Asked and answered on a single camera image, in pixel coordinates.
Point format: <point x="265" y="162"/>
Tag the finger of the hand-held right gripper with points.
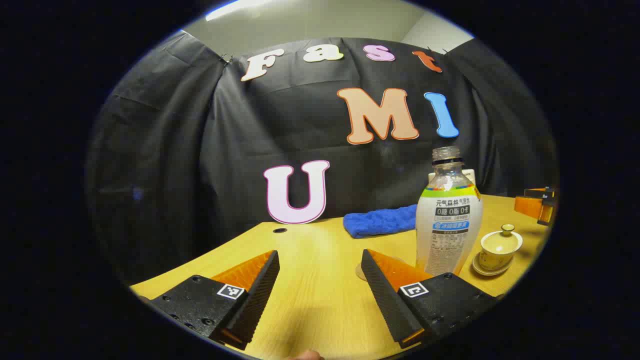
<point x="530" y="206"/>
<point x="535" y="192"/>

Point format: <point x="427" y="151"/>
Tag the clear plastic water bottle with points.
<point x="449" y="225"/>

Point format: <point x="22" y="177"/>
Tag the ceiling light panel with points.
<point x="235" y="9"/>

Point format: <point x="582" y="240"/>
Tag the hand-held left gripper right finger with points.
<point x="382" y="295"/>

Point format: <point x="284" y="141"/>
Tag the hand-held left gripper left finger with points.
<point x="260" y="295"/>

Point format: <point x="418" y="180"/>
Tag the white toaster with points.
<point x="469" y="176"/>

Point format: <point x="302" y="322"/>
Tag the cream ceramic saucer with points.
<point x="487" y="272"/>

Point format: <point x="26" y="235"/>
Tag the black backdrop cloth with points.
<point x="200" y="150"/>

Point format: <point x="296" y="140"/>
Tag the cream teacup lid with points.
<point x="500" y="242"/>

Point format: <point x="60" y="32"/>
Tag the blue towel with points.
<point x="380" y="222"/>

